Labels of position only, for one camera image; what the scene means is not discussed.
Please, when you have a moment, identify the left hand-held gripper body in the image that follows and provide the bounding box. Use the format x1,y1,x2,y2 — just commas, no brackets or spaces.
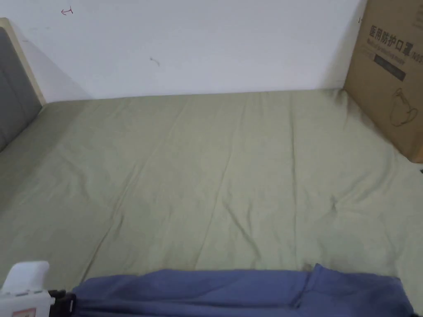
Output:
0,260,67,317

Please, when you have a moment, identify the dark blue shirt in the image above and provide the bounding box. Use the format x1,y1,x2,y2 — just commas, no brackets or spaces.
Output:
71,263,419,317

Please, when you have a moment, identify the bed with pale green sheet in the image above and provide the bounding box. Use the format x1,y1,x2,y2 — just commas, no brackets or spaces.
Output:
0,88,423,317

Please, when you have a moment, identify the grey padded headboard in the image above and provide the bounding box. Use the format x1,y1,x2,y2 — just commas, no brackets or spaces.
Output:
0,18,45,153

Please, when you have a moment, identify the brown cardboard carton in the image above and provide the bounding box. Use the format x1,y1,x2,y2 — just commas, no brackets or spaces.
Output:
343,0,423,164

